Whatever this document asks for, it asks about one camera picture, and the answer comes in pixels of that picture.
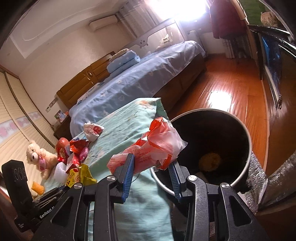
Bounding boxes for red white plastic wrapper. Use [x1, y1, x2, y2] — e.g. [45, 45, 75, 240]
[107, 116, 188, 174]

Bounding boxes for white foam fruit net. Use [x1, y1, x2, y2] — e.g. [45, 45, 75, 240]
[53, 162, 68, 185]

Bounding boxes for black round trash bin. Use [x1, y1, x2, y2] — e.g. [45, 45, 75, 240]
[150, 108, 253, 197]

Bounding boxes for left yellow foam net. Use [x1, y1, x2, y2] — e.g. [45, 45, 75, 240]
[31, 181, 45, 195]

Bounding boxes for yellow snack wrapper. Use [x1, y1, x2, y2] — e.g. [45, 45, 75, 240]
[65, 164, 97, 188]

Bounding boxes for floral teal bed sheet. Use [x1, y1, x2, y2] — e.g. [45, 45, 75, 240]
[33, 98, 173, 240]

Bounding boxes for orange red snack bag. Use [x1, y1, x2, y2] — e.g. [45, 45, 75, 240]
[66, 139, 90, 174]

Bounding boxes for crumpled white tissue bag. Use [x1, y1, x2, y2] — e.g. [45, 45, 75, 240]
[83, 122, 104, 142]

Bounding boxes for cream teddy bear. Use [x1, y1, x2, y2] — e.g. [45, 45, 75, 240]
[26, 141, 58, 180]

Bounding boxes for red snack wrapper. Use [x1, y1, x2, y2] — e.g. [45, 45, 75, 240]
[55, 138, 70, 164]

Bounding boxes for dark wooden nightstand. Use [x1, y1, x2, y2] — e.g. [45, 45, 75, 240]
[54, 116, 72, 141]

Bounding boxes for louvered wardrobe doors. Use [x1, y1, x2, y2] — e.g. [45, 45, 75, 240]
[0, 66, 58, 176]

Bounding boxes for large bed blue sheet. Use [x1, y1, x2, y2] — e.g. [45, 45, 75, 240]
[69, 41, 205, 137]

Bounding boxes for wooden headboard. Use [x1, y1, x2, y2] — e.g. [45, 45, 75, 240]
[57, 51, 115, 109]

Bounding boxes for folded blue quilt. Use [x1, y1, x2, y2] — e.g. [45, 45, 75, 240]
[107, 48, 140, 74]

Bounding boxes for white air conditioner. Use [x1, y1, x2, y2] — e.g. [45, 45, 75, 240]
[89, 15, 118, 32]

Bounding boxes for dark red hanging jacket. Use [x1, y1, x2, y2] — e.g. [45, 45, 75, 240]
[210, 0, 246, 40]

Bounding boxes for black glass tv cabinet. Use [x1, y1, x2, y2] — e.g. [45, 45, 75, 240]
[248, 24, 295, 109]

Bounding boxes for brown plush toy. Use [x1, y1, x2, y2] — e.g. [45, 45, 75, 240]
[260, 11, 281, 28]

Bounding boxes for grey bed guard rail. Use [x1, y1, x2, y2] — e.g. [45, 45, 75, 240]
[123, 19, 188, 57]

